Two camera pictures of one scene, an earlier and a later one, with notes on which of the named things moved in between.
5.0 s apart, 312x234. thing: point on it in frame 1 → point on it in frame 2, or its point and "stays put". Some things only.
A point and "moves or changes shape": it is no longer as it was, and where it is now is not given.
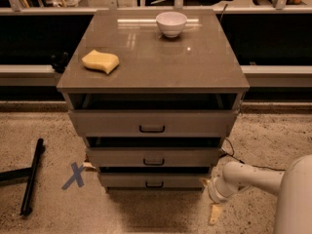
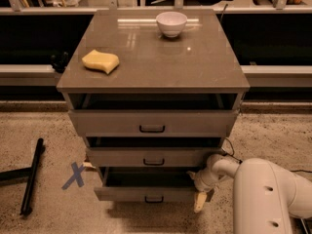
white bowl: x=171 y=22 stays put
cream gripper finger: x=215 y=210 → x=201 y=199
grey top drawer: x=151 y=123 stays put
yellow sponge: x=100 y=60 stays put
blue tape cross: x=77 y=176 stays put
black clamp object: x=58 y=64 stays put
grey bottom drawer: x=153 y=180 moves or changes shape
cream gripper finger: x=206 y=181 → x=191 y=174
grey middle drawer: x=153 y=156 stays put
